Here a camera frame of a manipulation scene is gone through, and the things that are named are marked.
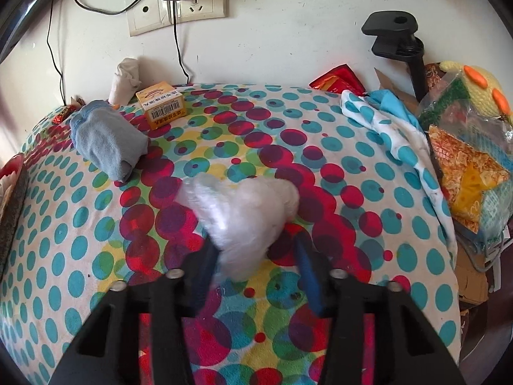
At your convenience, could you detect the clear plastic bundle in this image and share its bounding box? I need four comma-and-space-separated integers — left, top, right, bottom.
176, 173, 300, 282

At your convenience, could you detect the grey blue long sock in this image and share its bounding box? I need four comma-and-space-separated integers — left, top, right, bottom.
70, 100, 149, 183

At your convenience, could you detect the polka dot bed sheet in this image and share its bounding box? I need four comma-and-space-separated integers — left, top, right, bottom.
1, 84, 461, 384

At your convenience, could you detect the red round tray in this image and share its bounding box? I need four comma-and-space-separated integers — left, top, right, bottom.
0, 153, 28, 273

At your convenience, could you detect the polka dot white cloth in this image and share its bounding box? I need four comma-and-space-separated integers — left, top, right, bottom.
340, 90, 457, 266

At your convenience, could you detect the plastic bag of items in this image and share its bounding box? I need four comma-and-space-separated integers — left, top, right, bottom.
418, 64, 512, 248

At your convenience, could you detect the red snack packet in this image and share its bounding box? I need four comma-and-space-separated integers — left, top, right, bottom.
309, 64, 366, 96

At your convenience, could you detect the small red candy wrapper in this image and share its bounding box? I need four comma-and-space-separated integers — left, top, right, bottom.
52, 105, 77, 125

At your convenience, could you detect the yellow knitted duck toy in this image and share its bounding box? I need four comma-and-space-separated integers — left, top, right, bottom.
439, 61, 512, 124

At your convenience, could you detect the orange medicine box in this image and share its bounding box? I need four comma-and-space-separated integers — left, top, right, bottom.
136, 81, 186, 130

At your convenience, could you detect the black phone holder clamp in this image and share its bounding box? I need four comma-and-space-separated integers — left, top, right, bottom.
361, 11, 429, 102

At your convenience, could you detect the black hanging cable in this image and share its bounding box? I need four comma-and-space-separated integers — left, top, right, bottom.
46, 0, 67, 107

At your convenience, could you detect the white sock by wall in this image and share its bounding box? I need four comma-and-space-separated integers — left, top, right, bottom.
108, 57, 141, 105

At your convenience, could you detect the white wall socket plate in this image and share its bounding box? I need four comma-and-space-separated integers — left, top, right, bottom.
126, 0, 229, 37

